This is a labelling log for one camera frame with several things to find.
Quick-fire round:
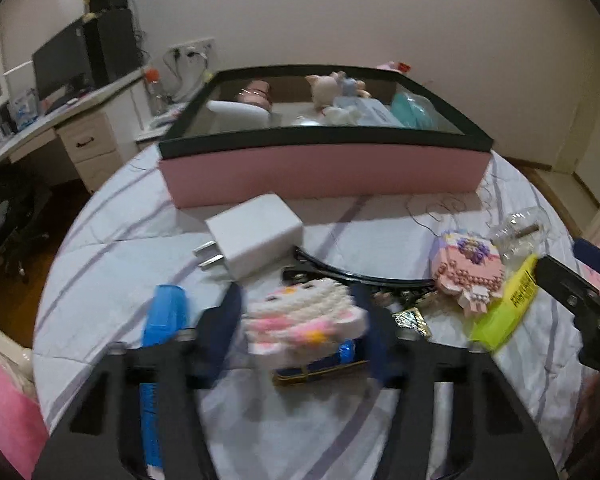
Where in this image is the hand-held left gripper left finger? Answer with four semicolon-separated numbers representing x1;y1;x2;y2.
32;284;244;480

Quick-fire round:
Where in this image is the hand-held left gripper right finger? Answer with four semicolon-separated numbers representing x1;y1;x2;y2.
352;284;561;480

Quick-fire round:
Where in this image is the blue tube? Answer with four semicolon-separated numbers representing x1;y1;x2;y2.
140;284;189;467

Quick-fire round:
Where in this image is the yellow green packet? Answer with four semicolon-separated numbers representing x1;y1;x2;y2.
469;253;539;352

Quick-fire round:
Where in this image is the blue and gold box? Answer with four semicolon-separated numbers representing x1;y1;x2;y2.
271;339;372;387

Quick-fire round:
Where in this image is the clear plastic bottle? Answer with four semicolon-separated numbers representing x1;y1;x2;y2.
489;206;552;262

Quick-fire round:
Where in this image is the white cat block toy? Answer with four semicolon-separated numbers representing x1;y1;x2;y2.
244;280;370;367

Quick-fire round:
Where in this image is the pink donut block toy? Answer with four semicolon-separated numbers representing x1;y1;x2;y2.
431;230;507;317

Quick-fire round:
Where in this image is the white charger plug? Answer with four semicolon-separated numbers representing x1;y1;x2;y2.
193;193;304;281

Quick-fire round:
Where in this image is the pink box with black rim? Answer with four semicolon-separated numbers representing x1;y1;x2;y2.
158;64;495;210

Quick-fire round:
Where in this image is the teal packet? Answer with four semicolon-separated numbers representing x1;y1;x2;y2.
391;91;439;129

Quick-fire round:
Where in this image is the small pastel plush toy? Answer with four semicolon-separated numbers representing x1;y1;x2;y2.
340;74;372;99

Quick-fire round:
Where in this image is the small cream plush toy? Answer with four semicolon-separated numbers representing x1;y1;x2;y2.
304;72;344;112

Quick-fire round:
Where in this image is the black beaded hair clip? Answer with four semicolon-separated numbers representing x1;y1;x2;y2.
282;245;437;339

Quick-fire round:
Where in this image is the white door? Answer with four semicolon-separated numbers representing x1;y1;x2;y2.
555;35;600;211

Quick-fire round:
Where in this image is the pink cloth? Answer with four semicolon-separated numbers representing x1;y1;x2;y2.
0;337;49;467

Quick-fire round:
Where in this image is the black office chair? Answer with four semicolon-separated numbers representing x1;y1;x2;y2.
0;167;52;283

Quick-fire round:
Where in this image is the white desk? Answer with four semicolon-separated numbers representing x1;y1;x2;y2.
0;67;147;197

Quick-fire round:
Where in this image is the bottle with orange cap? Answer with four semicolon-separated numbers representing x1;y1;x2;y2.
146;67;167;117

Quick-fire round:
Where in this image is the blue and white box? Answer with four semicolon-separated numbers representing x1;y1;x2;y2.
7;87;39;129

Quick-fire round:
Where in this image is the black computer tower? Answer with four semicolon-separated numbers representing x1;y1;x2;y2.
82;7;142;87

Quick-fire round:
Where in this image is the black computer monitor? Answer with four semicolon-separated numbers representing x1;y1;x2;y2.
32;22;94;104

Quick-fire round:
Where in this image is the black power cable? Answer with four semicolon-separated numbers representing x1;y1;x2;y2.
162;45;216;103

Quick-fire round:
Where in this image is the white wall socket strip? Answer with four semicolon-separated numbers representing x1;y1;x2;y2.
166;35;216;59

